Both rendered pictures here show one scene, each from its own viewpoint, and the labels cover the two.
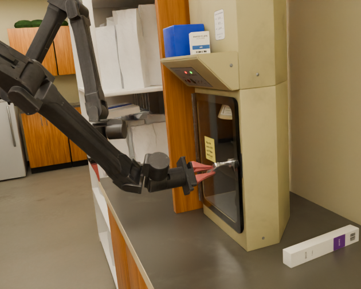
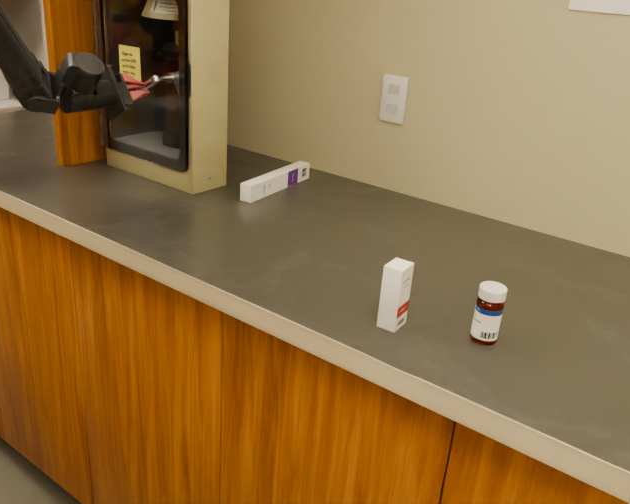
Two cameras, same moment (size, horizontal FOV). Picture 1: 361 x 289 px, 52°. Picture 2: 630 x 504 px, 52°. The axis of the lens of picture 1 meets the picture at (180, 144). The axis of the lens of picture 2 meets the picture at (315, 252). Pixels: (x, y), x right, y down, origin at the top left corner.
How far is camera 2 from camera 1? 0.56 m
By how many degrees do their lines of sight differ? 36
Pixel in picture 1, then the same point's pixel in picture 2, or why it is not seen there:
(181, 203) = (72, 152)
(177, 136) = (65, 46)
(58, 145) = not seen: outside the picture
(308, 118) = (239, 37)
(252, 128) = (204, 31)
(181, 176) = (111, 92)
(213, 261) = (156, 205)
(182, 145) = not seen: hidden behind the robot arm
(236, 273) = (192, 212)
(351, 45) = not seen: outside the picture
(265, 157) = (216, 72)
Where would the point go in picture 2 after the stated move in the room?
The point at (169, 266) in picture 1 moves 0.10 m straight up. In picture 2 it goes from (101, 214) to (98, 168)
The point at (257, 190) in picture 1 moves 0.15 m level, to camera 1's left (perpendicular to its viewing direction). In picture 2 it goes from (206, 114) to (142, 118)
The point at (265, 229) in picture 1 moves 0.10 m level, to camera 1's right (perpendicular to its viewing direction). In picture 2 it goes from (212, 167) to (249, 163)
